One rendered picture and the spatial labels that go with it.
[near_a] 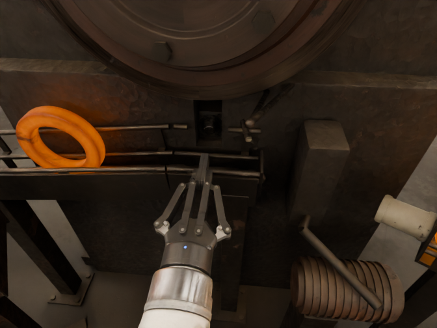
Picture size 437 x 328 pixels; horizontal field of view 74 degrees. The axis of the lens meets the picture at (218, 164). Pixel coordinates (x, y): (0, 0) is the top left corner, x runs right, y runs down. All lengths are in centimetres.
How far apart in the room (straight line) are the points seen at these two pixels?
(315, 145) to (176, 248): 30
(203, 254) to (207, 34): 29
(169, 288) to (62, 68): 50
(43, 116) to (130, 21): 36
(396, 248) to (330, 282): 86
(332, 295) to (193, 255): 37
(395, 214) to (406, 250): 90
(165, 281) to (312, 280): 38
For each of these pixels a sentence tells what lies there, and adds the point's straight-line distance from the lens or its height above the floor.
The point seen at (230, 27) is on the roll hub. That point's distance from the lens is 36.
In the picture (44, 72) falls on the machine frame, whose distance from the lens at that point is 71.
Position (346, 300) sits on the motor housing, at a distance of 72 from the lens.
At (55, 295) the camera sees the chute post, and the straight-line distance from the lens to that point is 137.
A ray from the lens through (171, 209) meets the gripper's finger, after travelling 50.
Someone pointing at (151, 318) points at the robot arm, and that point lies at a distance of 40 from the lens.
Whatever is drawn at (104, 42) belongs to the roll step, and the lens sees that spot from 48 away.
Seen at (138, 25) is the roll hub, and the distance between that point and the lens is 38.
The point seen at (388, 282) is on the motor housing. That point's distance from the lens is 75.
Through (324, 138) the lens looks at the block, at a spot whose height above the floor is 80.
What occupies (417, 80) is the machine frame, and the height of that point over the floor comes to 87.
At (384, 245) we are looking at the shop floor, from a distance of 152.
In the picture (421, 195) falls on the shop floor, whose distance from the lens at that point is 183.
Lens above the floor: 113
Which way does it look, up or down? 43 degrees down
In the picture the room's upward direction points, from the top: straight up
